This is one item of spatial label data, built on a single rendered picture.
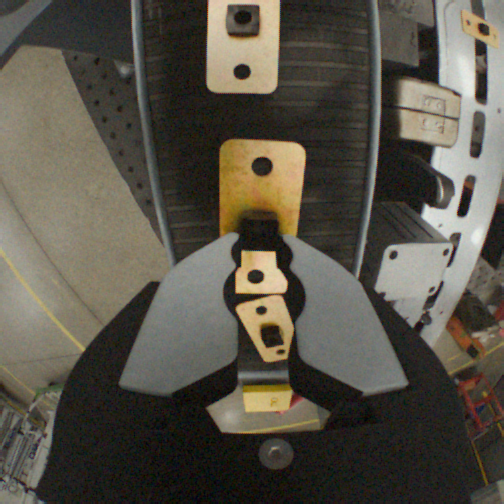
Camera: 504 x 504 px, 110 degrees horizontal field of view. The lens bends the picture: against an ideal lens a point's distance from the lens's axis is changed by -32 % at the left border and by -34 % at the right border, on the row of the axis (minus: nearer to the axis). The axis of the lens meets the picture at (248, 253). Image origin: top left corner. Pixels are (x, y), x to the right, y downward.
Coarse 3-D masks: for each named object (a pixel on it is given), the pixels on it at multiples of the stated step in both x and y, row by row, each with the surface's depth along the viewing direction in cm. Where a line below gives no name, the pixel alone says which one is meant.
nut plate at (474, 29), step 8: (464, 16) 16; (472, 16) 16; (464, 24) 17; (472, 24) 16; (480, 24) 16; (488, 24) 16; (472, 32) 17; (480, 32) 17; (488, 32) 16; (496, 32) 16; (488, 40) 17; (496, 40) 17; (496, 48) 17
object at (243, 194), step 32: (224, 160) 11; (288, 160) 11; (224, 192) 12; (256, 192) 12; (288, 192) 12; (224, 224) 13; (256, 224) 12; (288, 224) 13; (256, 256) 14; (256, 288) 15
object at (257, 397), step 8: (280, 384) 29; (288, 384) 29; (248, 392) 29; (256, 392) 29; (264, 392) 29; (272, 392) 29; (280, 392) 29; (288, 392) 28; (248, 400) 30; (256, 400) 30; (264, 400) 30; (272, 400) 30; (280, 400) 30; (288, 400) 30; (248, 408) 31; (256, 408) 31; (264, 408) 31; (272, 408) 31; (280, 408) 31; (288, 408) 31
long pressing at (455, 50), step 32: (448, 0) 15; (448, 32) 19; (448, 64) 21; (448, 160) 28; (480, 160) 28; (480, 192) 30; (448, 224) 34; (480, 224) 33; (448, 288) 41; (416, 320) 45
